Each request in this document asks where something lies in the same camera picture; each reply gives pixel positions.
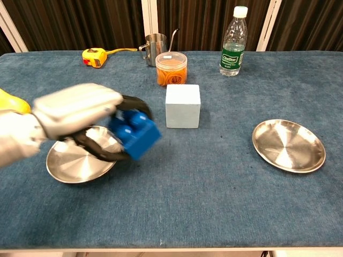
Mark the light blue cube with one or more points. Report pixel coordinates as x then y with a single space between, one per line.
183 107

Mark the black curtain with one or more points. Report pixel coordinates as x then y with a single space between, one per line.
311 24
201 24
80 24

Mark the white frame post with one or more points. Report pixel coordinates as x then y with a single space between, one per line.
269 26
148 21
12 29

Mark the round stainless steel plate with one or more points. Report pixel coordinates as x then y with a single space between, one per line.
288 146
75 166

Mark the clear plastic water bottle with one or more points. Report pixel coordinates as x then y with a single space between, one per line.
232 53

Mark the clear jar of rubber bands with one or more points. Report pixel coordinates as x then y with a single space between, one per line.
171 69

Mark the blue table cloth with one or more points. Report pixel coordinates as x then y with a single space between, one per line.
187 200

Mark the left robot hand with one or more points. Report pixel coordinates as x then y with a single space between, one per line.
75 107

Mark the steel gooseneck pitcher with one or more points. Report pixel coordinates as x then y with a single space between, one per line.
154 45

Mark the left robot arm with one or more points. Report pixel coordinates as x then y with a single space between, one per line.
16 139

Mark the blue studded building block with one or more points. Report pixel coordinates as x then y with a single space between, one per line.
139 139

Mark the yellow tape measure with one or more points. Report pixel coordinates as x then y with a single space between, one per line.
93 57

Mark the yellow toy pear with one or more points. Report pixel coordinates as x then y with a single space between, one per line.
13 103

